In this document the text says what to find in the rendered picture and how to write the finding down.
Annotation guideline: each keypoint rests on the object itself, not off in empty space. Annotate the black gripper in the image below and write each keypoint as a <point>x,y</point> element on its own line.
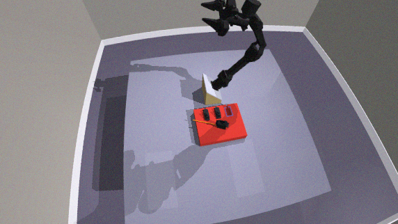
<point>220,25</point>

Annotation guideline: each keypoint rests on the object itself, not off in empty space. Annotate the red flat deck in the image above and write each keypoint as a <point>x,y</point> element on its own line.
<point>209,134</point>

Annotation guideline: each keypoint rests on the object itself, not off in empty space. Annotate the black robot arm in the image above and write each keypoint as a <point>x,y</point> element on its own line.
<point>249,17</point>

